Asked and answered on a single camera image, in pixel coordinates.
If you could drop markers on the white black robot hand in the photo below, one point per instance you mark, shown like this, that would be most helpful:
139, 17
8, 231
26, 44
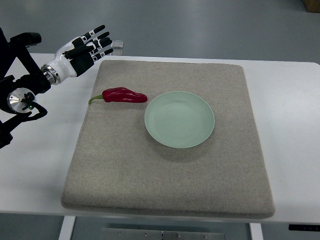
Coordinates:
78, 55

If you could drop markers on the red pepper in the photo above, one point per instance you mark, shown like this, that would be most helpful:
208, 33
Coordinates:
120, 95

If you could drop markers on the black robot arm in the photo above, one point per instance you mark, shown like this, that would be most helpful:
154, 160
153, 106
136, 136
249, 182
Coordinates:
18, 96

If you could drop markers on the light green plate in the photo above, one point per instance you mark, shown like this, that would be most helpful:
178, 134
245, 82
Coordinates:
179, 119

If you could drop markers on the clear plastic floor box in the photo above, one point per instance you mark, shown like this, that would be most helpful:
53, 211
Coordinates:
117, 47

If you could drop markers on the beige fabric mat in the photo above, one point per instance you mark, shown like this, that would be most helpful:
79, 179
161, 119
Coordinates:
118, 167

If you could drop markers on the white table leg left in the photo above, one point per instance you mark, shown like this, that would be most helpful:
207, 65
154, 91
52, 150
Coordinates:
67, 228

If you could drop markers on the white table leg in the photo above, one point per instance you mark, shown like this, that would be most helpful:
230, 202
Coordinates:
67, 228
256, 232

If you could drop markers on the cardboard box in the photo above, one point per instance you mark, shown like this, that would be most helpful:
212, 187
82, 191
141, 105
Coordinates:
312, 6

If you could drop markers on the white table leg right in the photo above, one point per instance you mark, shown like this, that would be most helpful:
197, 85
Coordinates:
256, 232

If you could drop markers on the black table control panel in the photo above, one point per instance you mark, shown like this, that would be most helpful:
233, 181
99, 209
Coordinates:
304, 227

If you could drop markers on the metal base plate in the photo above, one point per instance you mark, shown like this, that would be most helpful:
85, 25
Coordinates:
144, 234

